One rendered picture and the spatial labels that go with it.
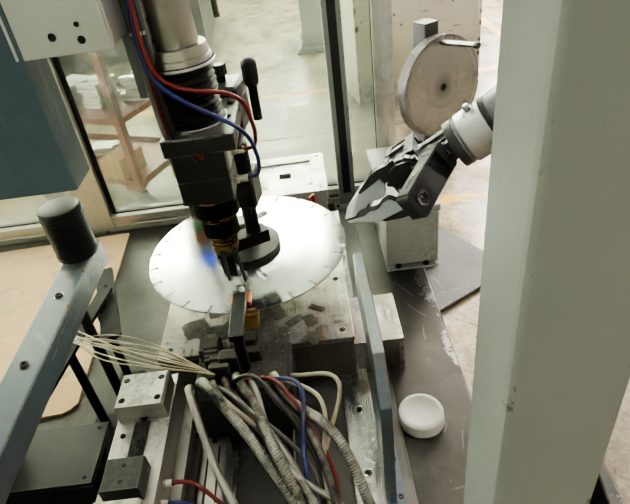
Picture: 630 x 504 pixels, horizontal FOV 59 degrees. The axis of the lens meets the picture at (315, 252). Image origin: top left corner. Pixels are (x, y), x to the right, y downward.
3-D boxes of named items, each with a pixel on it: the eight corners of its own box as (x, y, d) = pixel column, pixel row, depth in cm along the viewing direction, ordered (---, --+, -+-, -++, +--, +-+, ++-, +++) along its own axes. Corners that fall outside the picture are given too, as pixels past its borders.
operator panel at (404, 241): (369, 204, 138) (365, 149, 130) (412, 198, 138) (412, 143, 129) (387, 272, 116) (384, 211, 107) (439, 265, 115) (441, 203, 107)
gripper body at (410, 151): (409, 186, 90) (474, 144, 84) (408, 214, 83) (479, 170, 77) (380, 152, 87) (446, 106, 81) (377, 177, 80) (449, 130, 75)
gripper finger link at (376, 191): (349, 204, 92) (395, 174, 87) (346, 223, 87) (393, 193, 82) (337, 191, 90) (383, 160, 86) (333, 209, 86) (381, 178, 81)
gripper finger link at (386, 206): (361, 217, 93) (406, 188, 88) (358, 237, 88) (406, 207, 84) (349, 204, 92) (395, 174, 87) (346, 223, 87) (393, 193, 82)
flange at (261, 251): (201, 259, 91) (198, 247, 90) (237, 224, 99) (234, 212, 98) (259, 272, 87) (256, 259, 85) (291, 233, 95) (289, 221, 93)
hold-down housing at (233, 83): (235, 194, 82) (205, 58, 71) (266, 193, 81) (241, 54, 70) (227, 215, 78) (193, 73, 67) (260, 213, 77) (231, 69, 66)
